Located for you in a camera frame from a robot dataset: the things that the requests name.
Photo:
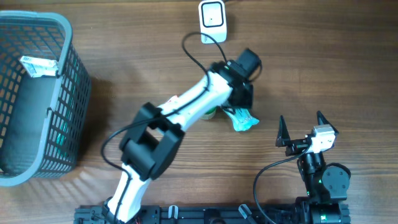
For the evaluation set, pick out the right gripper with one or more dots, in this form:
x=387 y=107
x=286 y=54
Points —
x=283 y=139

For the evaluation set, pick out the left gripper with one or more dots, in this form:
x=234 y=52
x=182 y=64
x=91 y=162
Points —
x=248 y=102

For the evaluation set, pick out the teal tissue pack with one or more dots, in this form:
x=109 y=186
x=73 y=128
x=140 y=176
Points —
x=241 y=118

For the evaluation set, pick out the green lid jar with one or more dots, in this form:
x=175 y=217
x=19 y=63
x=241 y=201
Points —
x=209 y=114

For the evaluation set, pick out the white plaster box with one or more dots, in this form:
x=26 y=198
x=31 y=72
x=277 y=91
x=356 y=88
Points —
x=39 y=67

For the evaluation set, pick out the red orange small packet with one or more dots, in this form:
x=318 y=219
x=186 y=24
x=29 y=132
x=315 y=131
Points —
x=173 y=100

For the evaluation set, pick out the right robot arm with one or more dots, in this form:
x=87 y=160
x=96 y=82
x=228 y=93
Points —
x=326 y=184

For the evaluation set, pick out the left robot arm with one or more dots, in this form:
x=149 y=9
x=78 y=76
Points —
x=150 y=143

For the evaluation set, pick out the white barcode scanner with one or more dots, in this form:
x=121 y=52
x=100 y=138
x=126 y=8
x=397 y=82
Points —
x=212 y=15

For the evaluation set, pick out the grey plastic mesh basket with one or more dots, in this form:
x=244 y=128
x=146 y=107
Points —
x=41 y=118

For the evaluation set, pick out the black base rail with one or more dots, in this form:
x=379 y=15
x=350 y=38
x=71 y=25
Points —
x=279 y=213

